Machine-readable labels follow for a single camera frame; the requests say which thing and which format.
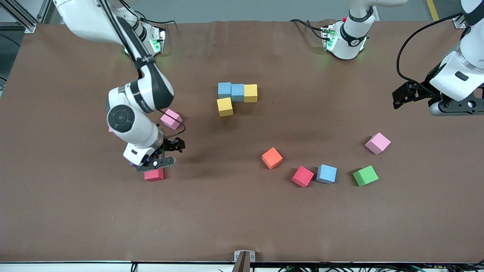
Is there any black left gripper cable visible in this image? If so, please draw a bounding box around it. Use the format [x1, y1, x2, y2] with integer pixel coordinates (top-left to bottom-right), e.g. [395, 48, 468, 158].
[396, 13, 464, 85]

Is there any green foam cube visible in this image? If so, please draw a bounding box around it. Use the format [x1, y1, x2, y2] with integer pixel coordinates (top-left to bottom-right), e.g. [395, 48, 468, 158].
[352, 165, 379, 187]

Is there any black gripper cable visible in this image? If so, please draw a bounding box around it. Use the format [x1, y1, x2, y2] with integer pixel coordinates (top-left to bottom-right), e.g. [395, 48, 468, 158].
[396, 13, 464, 85]
[99, 0, 186, 140]

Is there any grey metal bracket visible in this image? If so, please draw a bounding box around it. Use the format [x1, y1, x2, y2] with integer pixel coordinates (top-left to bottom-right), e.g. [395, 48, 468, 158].
[234, 250, 256, 263]

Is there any orange foam cube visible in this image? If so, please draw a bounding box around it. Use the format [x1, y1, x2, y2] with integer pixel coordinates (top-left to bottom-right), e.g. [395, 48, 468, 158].
[262, 147, 283, 170]

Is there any yellow foam cube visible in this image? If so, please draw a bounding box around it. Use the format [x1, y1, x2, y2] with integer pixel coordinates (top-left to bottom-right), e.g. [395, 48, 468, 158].
[244, 84, 258, 103]
[217, 97, 234, 117]

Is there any black right base cable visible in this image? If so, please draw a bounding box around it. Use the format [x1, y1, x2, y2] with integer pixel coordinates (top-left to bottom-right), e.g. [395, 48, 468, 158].
[125, 6, 177, 27]

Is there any brown table mat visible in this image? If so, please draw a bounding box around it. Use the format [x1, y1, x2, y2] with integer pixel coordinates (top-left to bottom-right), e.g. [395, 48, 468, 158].
[0, 20, 484, 263]

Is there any black left base cable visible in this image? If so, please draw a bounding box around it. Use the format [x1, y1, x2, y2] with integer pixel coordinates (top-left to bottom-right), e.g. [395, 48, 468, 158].
[290, 19, 326, 40]

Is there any red foam cube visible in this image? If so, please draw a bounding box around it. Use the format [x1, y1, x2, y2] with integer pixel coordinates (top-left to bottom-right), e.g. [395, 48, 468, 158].
[292, 166, 315, 188]
[144, 168, 165, 182]

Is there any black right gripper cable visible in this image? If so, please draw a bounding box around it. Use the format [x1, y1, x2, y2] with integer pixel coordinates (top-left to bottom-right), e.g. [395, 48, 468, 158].
[99, 0, 186, 140]

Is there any black base cable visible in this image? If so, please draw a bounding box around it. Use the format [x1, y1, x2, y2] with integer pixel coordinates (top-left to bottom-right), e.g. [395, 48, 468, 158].
[125, 6, 177, 27]
[290, 19, 326, 40]

